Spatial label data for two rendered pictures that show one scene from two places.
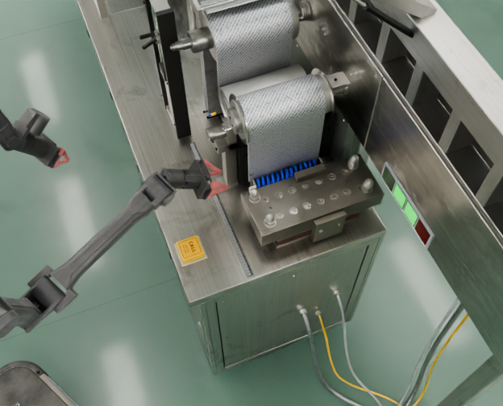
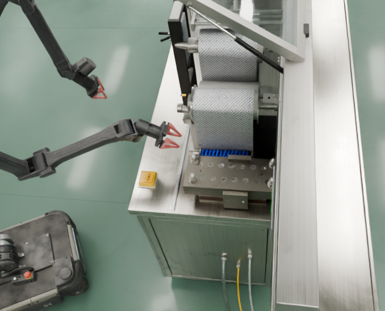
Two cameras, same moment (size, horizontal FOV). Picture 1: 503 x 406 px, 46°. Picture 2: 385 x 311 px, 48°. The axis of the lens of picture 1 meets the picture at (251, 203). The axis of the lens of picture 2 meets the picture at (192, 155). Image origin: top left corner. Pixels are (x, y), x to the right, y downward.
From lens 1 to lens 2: 0.69 m
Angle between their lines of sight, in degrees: 22
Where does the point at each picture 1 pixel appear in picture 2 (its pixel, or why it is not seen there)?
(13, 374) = (55, 217)
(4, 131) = (60, 65)
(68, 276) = (52, 158)
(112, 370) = (114, 244)
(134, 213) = (103, 136)
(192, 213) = (163, 158)
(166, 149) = (173, 113)
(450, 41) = (298, 82)
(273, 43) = (241, 60)
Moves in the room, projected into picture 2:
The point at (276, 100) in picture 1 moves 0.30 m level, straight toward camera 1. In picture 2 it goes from (218, 97) to (173, 152)
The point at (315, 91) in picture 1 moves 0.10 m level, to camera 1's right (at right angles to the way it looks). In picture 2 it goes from (247, 100) to (272, 108)
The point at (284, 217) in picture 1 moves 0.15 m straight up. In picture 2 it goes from (204, 180) to (200, 159)
